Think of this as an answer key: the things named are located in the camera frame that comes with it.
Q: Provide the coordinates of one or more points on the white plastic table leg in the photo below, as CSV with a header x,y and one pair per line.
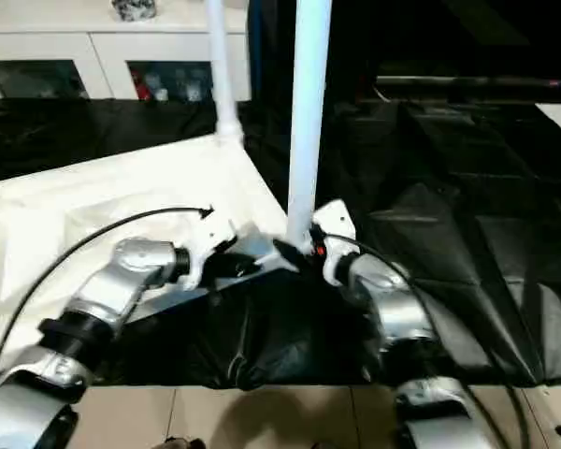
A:
x,y
222,65
309,112

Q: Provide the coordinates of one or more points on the white plastic table top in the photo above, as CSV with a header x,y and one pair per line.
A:
x,y
93,206

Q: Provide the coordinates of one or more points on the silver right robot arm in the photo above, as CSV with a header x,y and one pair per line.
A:
x,y
402,318

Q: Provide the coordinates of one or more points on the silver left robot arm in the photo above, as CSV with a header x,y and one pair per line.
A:
x,y
93,309

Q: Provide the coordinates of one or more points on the black plastic mat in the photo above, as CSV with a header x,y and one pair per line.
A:
x,y
467,215

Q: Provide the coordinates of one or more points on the red bottle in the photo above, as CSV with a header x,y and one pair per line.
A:
x,y
142,86

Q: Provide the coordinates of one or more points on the black low shelf board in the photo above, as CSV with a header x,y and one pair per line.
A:
x,y
477,84

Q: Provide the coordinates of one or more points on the white sideboard cabinet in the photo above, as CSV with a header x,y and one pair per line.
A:
x,y
103,47

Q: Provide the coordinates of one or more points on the grey crumpled object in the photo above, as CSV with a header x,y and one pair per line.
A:
x,y
135,8

